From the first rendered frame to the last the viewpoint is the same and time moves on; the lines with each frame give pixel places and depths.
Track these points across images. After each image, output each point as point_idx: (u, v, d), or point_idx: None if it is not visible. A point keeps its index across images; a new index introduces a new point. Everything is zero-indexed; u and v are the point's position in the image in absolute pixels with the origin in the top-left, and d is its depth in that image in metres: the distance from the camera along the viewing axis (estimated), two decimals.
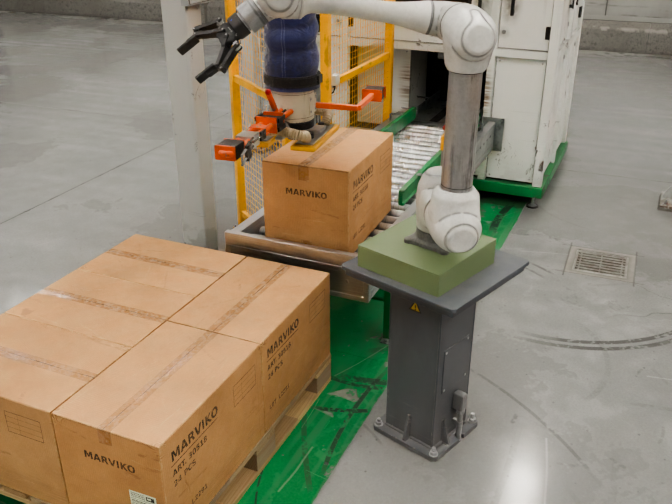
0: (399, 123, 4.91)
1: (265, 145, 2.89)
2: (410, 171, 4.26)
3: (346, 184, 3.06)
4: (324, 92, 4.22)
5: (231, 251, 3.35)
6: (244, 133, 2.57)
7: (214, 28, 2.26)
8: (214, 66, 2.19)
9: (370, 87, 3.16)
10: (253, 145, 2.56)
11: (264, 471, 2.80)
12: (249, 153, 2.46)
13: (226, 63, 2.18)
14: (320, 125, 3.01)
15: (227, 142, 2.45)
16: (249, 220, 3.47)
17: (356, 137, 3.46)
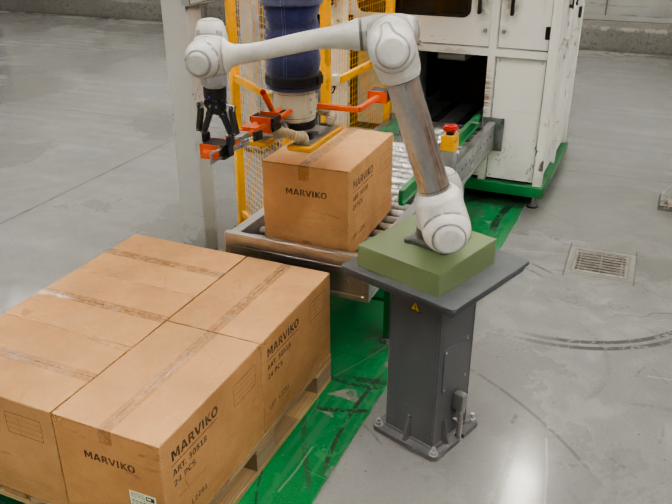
0: None
1: (264, 145, 2.91)
2: (410, 171, 4.26)
3: (346, 184, 3.06)
4: (324, 92, 4.22)
5: (231, 251, 3.35)
6: None
7: (203, 111, 2.46)
8: (229, 137, 2.44)
9: (376, 89, 3.13)
10: (242, 145, 2.58)
11: (264, 471, 2.80)
12: None
13: (235, 127, 2.42)
14: (321, 126, 3.00)
15: (213, 141, 2.48)
16: (249, 220, 3.47)
17: (356, 137, 3.46)
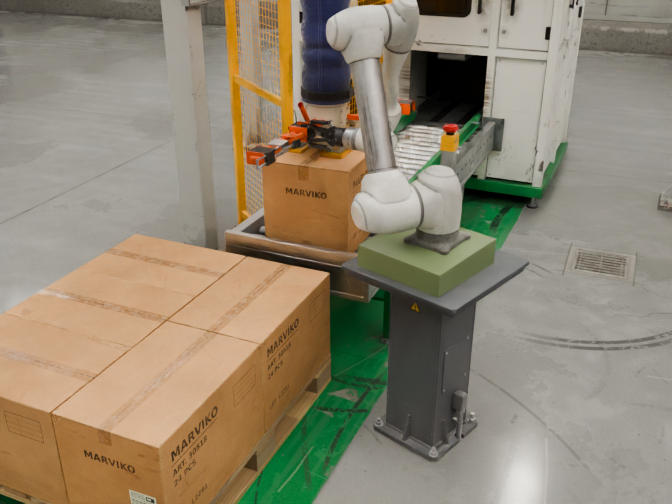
0: (399, 123, 4.91)
1: (299, 151, 3.24)
2: (410, 171, 4.26)
3: (346, 184, 3.06)
4: None
5: (231, 251, 3.35)
6: (275, 141, 2.92)
7: (323, 146, 3.06)
8: (308, 126, 3.07)
9: (400, 101, 3.45)
10: (283, 152, 2.90)
11: (264, 471, 2.80)
12: (271, 159, 2.81)
13: (315, 120, 3.05)
14: None
15: (258, 149, 2.80)
16: (249, 220, 3.47)
17: None
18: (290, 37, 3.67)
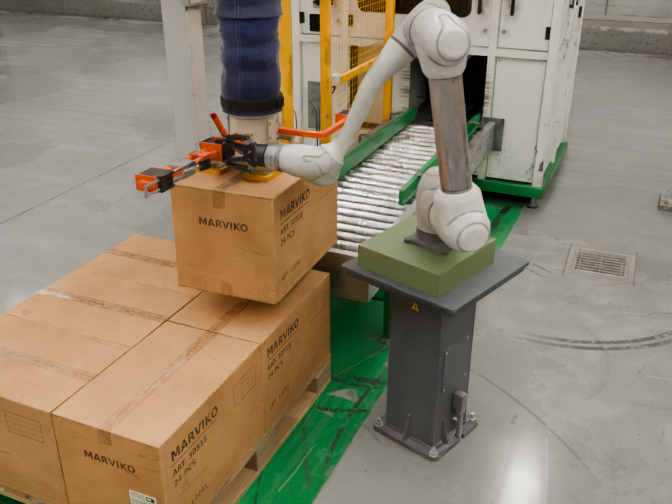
0: (399, 123, 4.91)
1: (217, 172, 2.65)
2: (410, 171, 4.26)
3: (270, 214, 2.47)
4: (324, 92, 4.22)
5: None
6: (177, 161, 2.33)
7: (242, 167, 2.48)
8: None
9: (345, 112, 2.87)
10: (186, 175, 2.31)
11: (264, 471, 2.80)
12: (168, 184, 2.22)
13: (232, 135, 2.46)
14: None
15: (151, 171, 2.22)
16: None
17: None
18: (290, 37, 3.67)
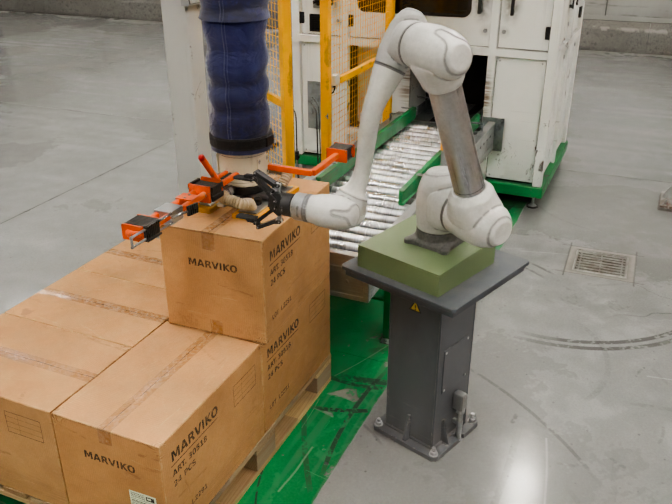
0: (399, 123, 4.91)
1: (207, 211, 2.63)
2: (410, 171, 4.26)
3: (259, 256, 2.45)
4: (324, 92, 4.22)
5: None
6: (165, 206, 2.31)
7: (270, 221, 2.41)
8: None
9: (336, 146, 2.85)
10: (173, 221, 2.30)
11: (264, 471, 2.80)
12: (155, 232, 2.20)
13: (263, 173, 2.37)
14: (272, 189, 2.72)
15: (137, 220, 2.20)
16: None
17: None
18: (290, 37, 3.67)
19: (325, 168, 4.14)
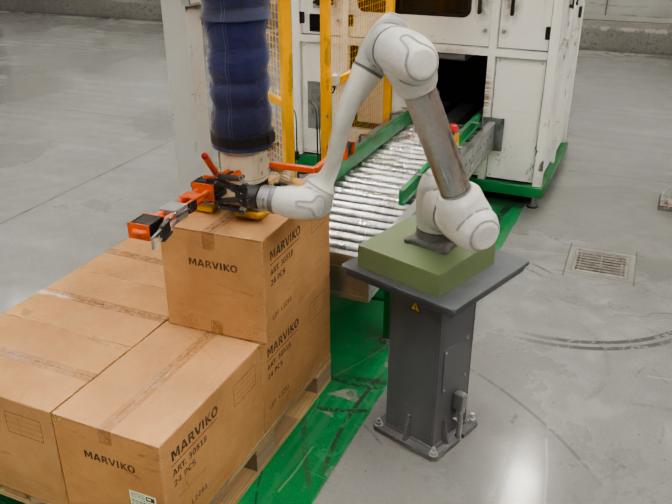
0: (399, 123, 4.91)
1: (209, 210, 2.63)
2: (410, 171, 4.26)
3: (259, 256, 2.45)
4: (324, 92, 4.22)
5: None
6: (169, 205, 2.30)
7: (234, 208, 2.45)
8: None
9: None
10: (179, 219, 2.29)
11: (264, 471, 2.80)
12: (167, 232, 2.19)
13: (224, 174, 2.43)
14: None
15: (143, 218, 2.19)
16: None
17: None
18: (290, 37, 3.67)
19: None
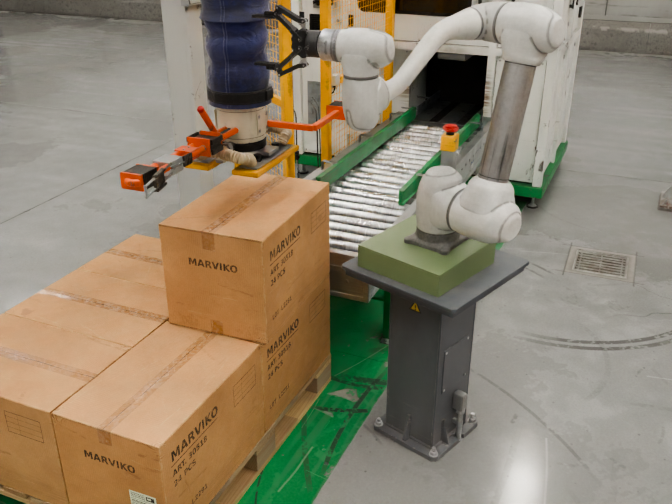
0: (399, 123, 4.91)
1: (206, 168, 2.56)
2: (410, 171, 4.26)
3: (259, 256, 2.45)
4: (324, 92, 4.22)
5: None
6: (164, 157, 2.24)
7: (294, 65, 2.17)
8: (275, 15, 2.14)
9: (336, 103, 2.78)
10: (173, 172, 2.22)
11: (264, 471, 2.80)
12: (161, 182, 2.12)
13: (286, 8, 2.12)
14: (272, 146, 2.65)
15: (137, 168, 2.12)
16: None
17: (283, 189, 2.86)
18: (290, 37, 3.67)
19: (325, 168, 4.14)
